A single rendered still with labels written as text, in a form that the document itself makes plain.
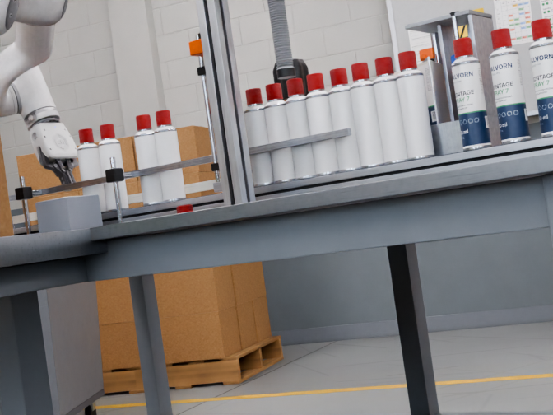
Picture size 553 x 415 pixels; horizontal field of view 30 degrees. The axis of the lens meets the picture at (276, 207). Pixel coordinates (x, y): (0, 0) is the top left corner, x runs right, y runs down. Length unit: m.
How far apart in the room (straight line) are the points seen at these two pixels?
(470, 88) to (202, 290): 3.78
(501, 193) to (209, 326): 4.38
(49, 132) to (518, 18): 4.24
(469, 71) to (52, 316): 2.75
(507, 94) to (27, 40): 1.13
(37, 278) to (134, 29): 5.86
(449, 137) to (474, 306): 4.62
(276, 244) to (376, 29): 5.36
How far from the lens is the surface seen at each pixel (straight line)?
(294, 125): 2.09
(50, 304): 4.31
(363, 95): 2.00
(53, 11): 2.17
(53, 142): 2.54
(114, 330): 5.77
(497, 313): 6.52
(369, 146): 1.99
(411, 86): 1.95
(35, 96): 2.58
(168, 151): 2.30
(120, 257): 1.59
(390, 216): 1.31
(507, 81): 1.87
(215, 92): 2.02
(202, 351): 5.58
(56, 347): 4.35
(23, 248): 1.44
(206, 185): 2.30
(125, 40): 7.37
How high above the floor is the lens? 0.79
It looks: 1 degrees up
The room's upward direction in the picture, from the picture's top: 8 degrees counter-clockwise
